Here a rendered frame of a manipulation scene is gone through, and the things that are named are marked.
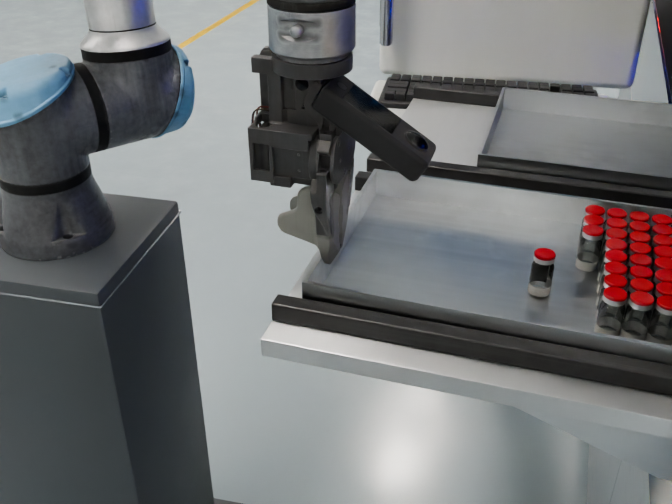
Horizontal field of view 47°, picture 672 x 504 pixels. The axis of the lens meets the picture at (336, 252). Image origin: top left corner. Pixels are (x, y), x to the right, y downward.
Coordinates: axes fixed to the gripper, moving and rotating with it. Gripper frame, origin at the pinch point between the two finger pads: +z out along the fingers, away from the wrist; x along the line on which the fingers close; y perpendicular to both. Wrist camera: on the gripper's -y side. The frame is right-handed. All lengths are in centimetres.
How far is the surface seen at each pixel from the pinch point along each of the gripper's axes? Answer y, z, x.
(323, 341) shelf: -1.8, 3.7, 9.6
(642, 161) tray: -31, 3, -40
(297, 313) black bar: 1.2, 2.2, 8.2
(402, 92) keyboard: 9, 9, -70
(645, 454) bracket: -32.3, 15.9, 2.5
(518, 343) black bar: -18.9, 1.7, 7.3
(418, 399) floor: 4, 92, -81
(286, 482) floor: 26, 91, -47
